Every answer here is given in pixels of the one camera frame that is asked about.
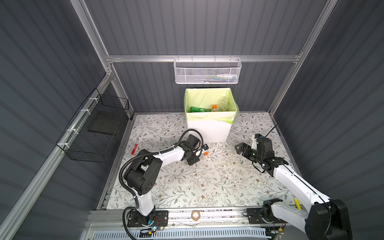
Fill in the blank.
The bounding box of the left black cable conduit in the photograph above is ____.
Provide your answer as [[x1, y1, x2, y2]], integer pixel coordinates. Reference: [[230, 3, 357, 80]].
[[118, 128, 205, 240]]

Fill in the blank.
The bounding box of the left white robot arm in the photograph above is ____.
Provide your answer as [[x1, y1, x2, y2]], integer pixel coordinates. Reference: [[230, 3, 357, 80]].
[[118, 135, 209, 218]]

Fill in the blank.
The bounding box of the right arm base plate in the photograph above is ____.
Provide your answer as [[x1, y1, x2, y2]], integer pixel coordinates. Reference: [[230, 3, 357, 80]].
[[243, 208, 286, 226]]

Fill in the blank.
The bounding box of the red marker pen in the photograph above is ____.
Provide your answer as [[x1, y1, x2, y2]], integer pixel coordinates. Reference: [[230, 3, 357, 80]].
[[131, 136, 142, 155]]

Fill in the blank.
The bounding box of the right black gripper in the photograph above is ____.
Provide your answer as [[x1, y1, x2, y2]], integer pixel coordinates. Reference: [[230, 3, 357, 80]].
[[235, 142, 263, 164]]

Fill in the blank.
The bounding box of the orange cap bottle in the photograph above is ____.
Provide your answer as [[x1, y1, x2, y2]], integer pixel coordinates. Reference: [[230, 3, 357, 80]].
[[201, 144, 210, 161]]

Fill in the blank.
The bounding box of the white green label bottle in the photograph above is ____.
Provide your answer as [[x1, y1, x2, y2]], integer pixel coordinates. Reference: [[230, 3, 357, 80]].
[[217, 97, 229, 112]]

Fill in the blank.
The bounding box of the small bottle in white basket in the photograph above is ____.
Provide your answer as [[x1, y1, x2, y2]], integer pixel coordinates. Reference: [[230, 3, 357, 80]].
[[213, 74, 238, 82]]

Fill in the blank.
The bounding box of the black wire mesh basket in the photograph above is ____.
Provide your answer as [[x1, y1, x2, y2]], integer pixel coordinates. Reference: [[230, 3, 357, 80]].
[[57, 89, 130, 164]]

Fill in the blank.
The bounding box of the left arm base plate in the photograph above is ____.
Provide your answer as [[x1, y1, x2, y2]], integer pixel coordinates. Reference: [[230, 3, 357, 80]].
[[127, 210, 169, 228]]

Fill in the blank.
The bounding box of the yellow tag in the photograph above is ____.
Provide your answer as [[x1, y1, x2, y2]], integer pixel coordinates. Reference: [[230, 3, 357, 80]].
[[294, 198, 302, 210]]

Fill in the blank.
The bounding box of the white waste bin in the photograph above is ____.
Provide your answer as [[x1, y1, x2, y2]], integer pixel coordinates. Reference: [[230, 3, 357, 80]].
[[185, 87, 238, 144]]

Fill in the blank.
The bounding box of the green sprite bottle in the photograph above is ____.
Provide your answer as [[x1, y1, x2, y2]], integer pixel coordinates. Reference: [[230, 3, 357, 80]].
[[190, 107, 211, 113]]

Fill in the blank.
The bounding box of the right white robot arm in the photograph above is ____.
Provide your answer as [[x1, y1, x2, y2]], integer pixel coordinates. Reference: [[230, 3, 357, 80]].
[[235, 134, 353, 240]]

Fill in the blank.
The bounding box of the green bin liner bag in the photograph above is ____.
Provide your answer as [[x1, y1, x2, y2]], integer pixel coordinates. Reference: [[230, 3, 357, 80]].
[[184, 88, 240, 124]]

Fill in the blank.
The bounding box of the orange label clear bottle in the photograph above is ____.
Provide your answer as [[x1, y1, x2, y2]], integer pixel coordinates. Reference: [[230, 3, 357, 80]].
[[212, 105, 220, 112]]

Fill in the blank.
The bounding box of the roll of tape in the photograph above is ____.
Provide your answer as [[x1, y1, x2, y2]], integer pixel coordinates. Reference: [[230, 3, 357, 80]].
[[191, 210, 201, 222]]

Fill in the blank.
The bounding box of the white perforated cable tray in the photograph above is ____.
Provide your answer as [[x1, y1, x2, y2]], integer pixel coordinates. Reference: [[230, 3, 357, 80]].
[[89, 227, 268, 240]]

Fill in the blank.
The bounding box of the white wire mesh basket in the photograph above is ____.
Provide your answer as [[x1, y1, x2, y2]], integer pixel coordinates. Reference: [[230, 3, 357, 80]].
[[173, 58, 242, 85]]

